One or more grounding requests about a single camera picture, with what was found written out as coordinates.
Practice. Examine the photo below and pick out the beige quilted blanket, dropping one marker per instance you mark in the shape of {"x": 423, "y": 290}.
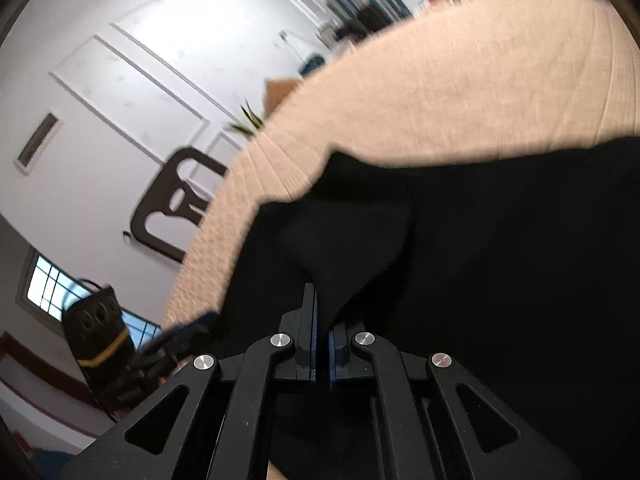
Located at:
{"x": 425, "y": 85}

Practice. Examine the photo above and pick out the black pants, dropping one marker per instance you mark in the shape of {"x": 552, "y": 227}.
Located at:
{"x": 475, "y": 260}

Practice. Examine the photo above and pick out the dark wooden chair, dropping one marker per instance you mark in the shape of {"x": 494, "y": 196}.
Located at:
{"x": 150, "y": 220}

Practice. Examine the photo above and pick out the wall vent panel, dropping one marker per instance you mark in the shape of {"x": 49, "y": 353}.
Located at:
{"x": 37, "y": 142}

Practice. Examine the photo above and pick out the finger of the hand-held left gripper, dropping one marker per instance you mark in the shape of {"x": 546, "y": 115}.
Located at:
{"x": 200, "y": 321}
{"x": 172, "y": 345}

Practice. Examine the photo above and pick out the brown cardboard box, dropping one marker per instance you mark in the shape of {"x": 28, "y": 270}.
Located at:
{"x": 279, "y": 95}

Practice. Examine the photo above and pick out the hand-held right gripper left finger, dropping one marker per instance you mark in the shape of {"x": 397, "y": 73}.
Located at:
{"x": 250, "y": 385}

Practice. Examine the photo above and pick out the green potted plant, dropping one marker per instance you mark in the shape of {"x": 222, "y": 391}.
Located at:
{"x": 247, "y": 122}

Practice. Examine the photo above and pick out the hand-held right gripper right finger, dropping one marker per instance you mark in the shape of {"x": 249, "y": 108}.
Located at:
{"x": 395, "y": 390}

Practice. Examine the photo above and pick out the small grid window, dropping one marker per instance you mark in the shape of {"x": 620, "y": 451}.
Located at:
{"x": 50, "y": 285}

